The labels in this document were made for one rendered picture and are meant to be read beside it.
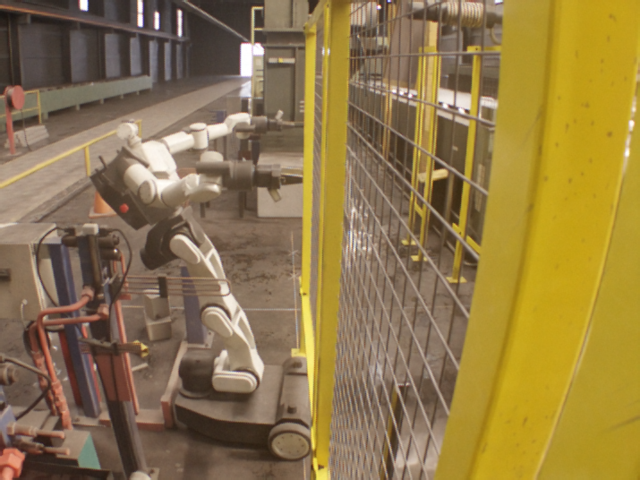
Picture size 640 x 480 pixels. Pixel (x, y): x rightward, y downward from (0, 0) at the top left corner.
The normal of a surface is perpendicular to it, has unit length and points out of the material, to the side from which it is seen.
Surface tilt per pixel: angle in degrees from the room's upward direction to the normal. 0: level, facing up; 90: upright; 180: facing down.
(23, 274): 90
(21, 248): 90
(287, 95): 90
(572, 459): 90
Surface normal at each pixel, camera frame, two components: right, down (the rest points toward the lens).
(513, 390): 0.04, 0.33
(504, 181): -1.00, 0.00
